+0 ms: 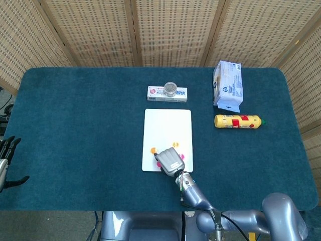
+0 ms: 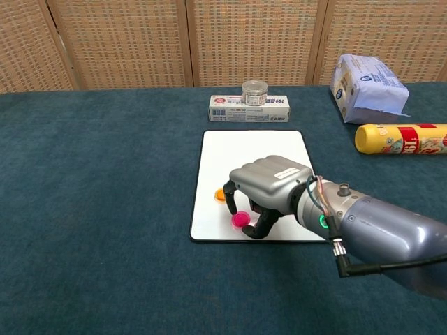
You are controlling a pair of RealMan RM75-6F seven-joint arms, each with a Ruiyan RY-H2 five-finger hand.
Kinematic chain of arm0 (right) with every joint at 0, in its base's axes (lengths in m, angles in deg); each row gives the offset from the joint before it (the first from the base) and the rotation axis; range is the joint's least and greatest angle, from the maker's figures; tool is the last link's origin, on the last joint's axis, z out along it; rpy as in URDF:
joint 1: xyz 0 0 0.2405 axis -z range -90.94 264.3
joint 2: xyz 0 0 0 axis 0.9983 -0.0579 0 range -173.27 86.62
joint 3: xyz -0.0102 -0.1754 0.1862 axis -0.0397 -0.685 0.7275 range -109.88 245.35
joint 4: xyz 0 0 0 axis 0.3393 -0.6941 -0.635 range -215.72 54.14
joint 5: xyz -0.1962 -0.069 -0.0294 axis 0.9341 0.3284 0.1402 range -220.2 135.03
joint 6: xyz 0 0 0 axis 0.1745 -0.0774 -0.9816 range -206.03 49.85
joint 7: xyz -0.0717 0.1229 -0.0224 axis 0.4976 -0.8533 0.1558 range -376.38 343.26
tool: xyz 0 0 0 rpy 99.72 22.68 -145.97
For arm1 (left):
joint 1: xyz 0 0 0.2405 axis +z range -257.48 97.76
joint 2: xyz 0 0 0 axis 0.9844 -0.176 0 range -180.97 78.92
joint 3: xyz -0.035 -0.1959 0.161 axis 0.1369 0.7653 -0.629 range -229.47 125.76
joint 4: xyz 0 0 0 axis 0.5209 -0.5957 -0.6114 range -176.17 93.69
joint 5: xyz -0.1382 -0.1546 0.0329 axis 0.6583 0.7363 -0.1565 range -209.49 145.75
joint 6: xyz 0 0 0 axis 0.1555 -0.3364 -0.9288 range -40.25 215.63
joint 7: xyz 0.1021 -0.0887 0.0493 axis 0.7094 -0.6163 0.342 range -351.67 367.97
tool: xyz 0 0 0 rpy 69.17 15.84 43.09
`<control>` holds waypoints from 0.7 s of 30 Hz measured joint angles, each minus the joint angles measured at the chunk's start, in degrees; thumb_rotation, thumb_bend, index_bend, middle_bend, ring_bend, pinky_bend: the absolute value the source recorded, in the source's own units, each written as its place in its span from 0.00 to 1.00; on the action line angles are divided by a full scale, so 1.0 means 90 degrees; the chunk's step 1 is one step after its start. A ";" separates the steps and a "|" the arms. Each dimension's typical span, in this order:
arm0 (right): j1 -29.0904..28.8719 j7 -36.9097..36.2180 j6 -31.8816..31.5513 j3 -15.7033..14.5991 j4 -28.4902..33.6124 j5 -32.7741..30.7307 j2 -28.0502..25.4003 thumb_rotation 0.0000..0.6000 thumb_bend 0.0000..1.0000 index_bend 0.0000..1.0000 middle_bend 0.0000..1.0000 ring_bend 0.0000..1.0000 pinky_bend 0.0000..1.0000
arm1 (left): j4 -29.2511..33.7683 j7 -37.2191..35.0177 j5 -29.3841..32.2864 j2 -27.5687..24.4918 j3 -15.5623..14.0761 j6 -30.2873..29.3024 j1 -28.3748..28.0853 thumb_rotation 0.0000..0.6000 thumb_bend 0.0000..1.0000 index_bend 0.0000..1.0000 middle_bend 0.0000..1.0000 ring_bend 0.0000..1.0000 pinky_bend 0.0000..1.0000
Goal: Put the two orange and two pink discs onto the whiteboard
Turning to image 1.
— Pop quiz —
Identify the white rectangular board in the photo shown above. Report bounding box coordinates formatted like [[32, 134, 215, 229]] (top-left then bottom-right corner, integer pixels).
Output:
[[141, 108, 194, 173]]

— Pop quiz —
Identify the teal table mat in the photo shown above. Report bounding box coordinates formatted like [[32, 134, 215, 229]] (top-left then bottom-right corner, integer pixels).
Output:
[[0, 66, 319, 212]]

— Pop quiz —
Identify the black cable clutter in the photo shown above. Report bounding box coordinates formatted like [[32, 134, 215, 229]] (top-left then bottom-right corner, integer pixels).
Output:
[[0, 86, 16, 136]]

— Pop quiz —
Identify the white and blue package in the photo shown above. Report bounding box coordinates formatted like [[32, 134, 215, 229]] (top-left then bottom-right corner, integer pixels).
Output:
[[213, 60, 244, 113]]

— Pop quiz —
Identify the white toothpaste box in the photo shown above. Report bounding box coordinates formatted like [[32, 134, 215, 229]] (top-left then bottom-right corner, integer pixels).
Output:
[[146, 85, 188, 103]]

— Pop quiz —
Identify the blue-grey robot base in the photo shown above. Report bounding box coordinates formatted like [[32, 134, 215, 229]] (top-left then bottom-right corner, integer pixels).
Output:
[[100, 210, 201, 241]]

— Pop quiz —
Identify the yellow bottle with red label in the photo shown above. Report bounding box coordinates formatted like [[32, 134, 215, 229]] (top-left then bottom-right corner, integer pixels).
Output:
[[214, 114, 267, 130]]

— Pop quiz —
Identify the clear round plastic jar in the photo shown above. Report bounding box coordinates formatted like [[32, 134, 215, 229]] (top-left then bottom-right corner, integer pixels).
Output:
[[164, 81, 178, 97]]

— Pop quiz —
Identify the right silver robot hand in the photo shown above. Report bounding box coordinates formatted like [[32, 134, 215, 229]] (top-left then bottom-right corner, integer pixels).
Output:
[[153, 147, 186, 177]]

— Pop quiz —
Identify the blue cable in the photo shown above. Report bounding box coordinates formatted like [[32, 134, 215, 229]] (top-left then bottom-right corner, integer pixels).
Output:
[[93, 211, 101, 241]]

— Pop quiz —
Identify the woven bamboo screen panel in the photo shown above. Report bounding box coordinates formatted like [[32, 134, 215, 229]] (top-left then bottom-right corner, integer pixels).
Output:
[[204, 0, 319, 68], [130, 0, 226, 68], [39, 0, 140, 68], [0, 0, 76, 95], [272, 0, 321, 176]]

